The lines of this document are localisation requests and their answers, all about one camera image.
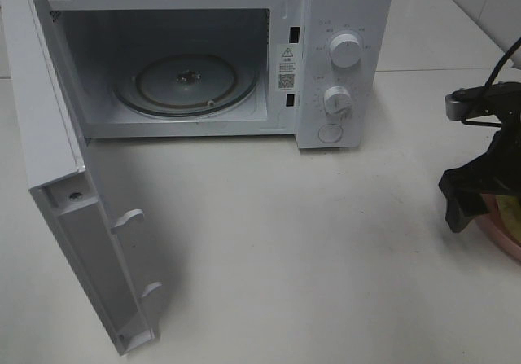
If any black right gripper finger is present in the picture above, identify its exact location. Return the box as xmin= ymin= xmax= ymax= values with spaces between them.
xmin=445 ymin=191 xmax=488 ymax=233

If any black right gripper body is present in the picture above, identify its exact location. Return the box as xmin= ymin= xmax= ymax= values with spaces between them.
xmin=439 ymin=129 xmax=520 ymax=197

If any pink round plate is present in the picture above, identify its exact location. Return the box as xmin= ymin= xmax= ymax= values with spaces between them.
xmin=475 ymin=195 xmax=520 ymax=262

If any round door release button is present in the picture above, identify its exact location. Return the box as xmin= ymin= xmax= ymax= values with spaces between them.
xmin=318 ymin=124 xmax=343 ymax=143

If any white microwave door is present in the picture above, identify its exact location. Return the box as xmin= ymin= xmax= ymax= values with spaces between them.
xmin=1 ymin=0 xmax=155 ymax=355

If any white bread sandwich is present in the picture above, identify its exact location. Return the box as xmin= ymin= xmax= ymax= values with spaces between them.
xmin=496 ymin=195 xmax=521 ymax=242

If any white lower microwave knob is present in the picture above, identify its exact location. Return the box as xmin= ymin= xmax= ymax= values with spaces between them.
xmin=323 ymin=86 xmax=353 ymax=116

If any white microwave knob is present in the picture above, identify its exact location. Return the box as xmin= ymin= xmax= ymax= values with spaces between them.
xmin=329 ymin=32 xmax=362 ymax=68
xmin=323 ymin=86 xmax=353 ymax=116

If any white upper microwave knob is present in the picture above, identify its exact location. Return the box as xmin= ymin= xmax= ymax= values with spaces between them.
xmin=329 ymin=32 xmax=362 ymax=68

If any white microwave oven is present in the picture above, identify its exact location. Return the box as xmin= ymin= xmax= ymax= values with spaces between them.
xmin=48 ymin=0 xmax=391 ymax=149

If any glass microwave turntable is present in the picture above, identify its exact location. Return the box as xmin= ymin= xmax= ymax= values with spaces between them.
xmin=114 ymin=53 xmax=259 ymax=118

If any black camera cable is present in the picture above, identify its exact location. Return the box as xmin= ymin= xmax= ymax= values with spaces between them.
xmin=459 ymin=36 xmax=521 ymax=128

